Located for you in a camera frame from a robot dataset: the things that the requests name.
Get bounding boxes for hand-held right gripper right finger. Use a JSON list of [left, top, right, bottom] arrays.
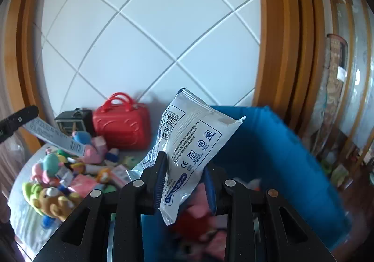
[[203, 164, 336, 262]]

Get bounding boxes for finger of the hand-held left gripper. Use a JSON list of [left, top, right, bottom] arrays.
[[0, 105, 39, 143]]

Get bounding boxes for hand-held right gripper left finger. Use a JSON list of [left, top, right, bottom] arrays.
[[33, 151, 168, 262]]

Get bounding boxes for grey printed packet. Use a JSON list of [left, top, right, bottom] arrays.
[[22, 117, 86, 157]]

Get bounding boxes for white printed packet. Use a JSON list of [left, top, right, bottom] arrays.
[[128, 88, 246, 226]]

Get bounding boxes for blue plastic crate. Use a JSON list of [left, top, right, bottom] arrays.
[[140, 106, 351, 262]]

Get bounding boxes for pink and white box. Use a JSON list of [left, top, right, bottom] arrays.
[[112, 164, 132, 187]]

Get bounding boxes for black box with gold print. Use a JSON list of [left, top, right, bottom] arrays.
[[54, 108, 95, 137]]

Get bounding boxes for teal plush toy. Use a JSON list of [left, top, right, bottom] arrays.
[[42, 152, 63, 178]]

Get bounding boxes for small orange plush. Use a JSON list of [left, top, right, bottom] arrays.
[[98, 169, 113, 184]]

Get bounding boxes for pink plush toy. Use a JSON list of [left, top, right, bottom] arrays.
[[31, 163, 56, 185]]

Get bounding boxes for red toy suitcase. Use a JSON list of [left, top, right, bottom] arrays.
[[93, 92, 151, 151]]

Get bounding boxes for blue penguin plush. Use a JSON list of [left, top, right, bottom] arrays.
[[72, 131, 92, 146]]

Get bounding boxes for small pink pig plush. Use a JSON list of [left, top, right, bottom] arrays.
[[83, 135, 109, 165]]

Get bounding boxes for green frog plush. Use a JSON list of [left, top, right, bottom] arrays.
[[22, 182, 44, 216]]

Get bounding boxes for brown bear plush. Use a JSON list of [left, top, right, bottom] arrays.
[[32, 187, 84, 222]]

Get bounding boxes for rolled patterned carpet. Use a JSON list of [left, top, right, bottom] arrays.
[[311, 34, 349, 152]]

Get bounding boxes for frosted glass wooden screen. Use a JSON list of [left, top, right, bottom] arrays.
[[321, 0, 374, 175]]

